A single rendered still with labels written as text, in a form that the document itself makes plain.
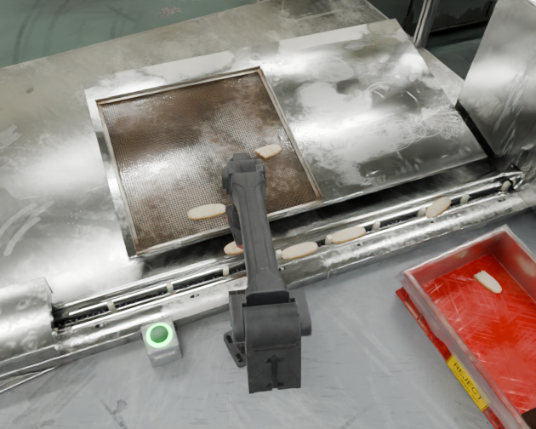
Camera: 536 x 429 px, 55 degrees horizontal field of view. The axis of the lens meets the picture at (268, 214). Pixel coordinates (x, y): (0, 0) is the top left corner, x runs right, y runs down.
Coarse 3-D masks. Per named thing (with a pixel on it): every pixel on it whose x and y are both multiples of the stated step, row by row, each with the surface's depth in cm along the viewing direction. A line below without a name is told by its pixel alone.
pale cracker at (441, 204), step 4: (436, 200) 142; (440, 200) 141; (444, 200) 141; (448, 200) 142; (432, 204) 140; (436, 204) 140; (440, 204) 140; (444, 204) 140; (448, 204) 141; (428, 208) 140; (432, 208) 140; (436, 208) 140; (440, 208) 140; (444, 208) 140; (428, 212) 139; (432, 212) 139; (436, 212) 139; (440, 212) 139; (428, 216) 138; (432, 216) 138
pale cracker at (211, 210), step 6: (210, 204) 132; (216, 204) 132; (222, 204) 132; (192, 210) 130; (198, 210) 130; (204, 210) 130; (210, 210) 130; (216, 210) 131; (222, 210) 131; (192, 216) 129; (198, 216) 130; (204, 216) 130; (210, 216) 130
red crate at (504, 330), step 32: (448, 288) 128; (480, 288) 128; (512, 288) 129; (416, 320) 122; (448, 320) 123; (480, 320) 123; (512, 320) 123; (448, 352) 115; (480, 352) 118; (512, 352) 118; (512, 384) 113
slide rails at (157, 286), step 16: (464, 192) 145; (480, 192) 145; (416, 208) 141; (448, 208) 141; (352, 224) 136; (368, 224) 137; (400, 224) 137; (304, 240) 133; (320, 240) 133; (352, 240) 133; (304, 256) 130; (192, 272) 126; (208, 272) 126; (240, 272) 126; (144, 288) 123; (160, 288) 123; (192, 288) 123; (96, 304) 120; (144, 304) 120; (80, 320) 117; (96, 320) 117
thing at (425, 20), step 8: (432, 0) 179; (424, 8) 184; (432, 8) 182; (424, 16) 185; (432, 16) 185; (424, 24) 186; (416, 32) 192; (424, 32) 189; (416, 40) 194; (424, 40) 192
